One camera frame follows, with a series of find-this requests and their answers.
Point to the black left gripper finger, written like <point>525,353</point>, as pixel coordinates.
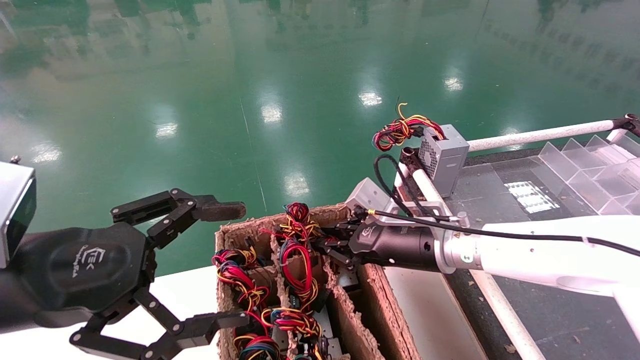
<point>220,211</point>

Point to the brown divided pulp box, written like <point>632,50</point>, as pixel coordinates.
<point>385,320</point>

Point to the clear acrylic stepped divider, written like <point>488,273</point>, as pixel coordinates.
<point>590,165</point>

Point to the white conveyor rail tube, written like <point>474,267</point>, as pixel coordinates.
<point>505,315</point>
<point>540,135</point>

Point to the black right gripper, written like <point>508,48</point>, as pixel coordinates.
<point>395,245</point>

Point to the black conveyor belt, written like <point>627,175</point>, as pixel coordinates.
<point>575,310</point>

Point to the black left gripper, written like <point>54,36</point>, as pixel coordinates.
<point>80,270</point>

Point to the black rail end fitting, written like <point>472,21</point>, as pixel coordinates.
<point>631,122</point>

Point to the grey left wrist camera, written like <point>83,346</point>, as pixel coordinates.
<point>15,210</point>

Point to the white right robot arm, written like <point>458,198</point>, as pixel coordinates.
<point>540,255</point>

